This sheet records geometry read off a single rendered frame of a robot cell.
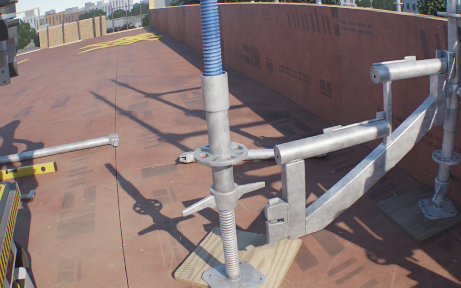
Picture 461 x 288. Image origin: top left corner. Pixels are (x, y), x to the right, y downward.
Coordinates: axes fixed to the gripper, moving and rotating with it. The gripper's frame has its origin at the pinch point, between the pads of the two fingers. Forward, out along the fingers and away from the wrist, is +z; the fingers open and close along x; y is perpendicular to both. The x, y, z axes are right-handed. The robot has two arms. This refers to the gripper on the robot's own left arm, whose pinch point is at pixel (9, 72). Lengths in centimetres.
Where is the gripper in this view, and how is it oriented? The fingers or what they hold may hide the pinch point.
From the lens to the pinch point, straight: 96.8
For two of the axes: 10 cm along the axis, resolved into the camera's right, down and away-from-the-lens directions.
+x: -4.0, -2.8, 8.7
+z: 0.7, 9.4, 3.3
